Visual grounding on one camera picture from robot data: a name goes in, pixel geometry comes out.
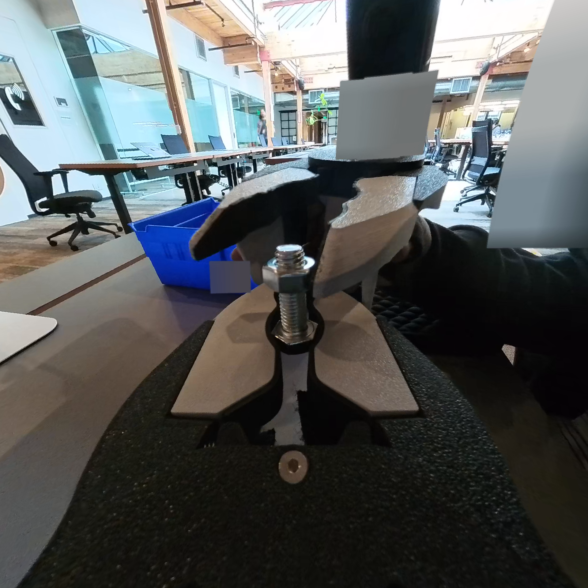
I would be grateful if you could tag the blue divided plastic bin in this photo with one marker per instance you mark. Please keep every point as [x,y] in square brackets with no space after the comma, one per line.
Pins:
[174,257]

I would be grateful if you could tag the black textured pad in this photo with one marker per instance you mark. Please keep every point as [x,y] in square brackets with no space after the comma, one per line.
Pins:
[404,317]

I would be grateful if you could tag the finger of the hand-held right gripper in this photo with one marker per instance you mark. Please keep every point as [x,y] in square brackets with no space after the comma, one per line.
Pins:
[376,216]
[243,211]

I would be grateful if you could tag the steel hex bolt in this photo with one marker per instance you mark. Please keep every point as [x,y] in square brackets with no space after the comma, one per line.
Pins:
[294,312]

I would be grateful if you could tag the dark phone icon window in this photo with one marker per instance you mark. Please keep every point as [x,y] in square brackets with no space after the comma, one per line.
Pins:
[20,96]

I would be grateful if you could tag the white desk stand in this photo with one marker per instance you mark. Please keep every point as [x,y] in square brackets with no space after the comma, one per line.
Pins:
[23,333]

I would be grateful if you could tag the black office chair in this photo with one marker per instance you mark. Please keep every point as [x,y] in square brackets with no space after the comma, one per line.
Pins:
[69,197]
[480,147]

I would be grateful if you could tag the wooden desk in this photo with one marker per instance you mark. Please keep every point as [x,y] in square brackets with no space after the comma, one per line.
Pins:
[138,161]

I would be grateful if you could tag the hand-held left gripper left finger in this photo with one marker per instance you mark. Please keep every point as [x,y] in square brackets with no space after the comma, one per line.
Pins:
[220,363]

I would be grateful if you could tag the wooden pillar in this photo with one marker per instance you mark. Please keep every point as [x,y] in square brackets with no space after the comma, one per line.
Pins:
[171,78]

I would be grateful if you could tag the open grey laptop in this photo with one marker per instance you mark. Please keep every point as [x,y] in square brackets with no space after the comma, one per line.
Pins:
[151,149]

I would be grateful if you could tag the person's right hand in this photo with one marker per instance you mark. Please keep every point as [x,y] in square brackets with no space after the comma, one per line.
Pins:
[415,239]

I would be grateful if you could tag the hanging green plant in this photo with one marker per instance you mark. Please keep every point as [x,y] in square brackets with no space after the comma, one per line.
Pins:
[321,110]

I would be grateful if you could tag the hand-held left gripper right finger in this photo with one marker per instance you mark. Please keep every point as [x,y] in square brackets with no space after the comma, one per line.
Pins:
[363,363]

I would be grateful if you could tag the person's right forearm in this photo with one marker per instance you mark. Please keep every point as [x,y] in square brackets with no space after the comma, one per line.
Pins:
[482,285]

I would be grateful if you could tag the steel hex nut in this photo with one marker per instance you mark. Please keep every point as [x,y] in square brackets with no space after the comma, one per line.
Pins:
[285,275]

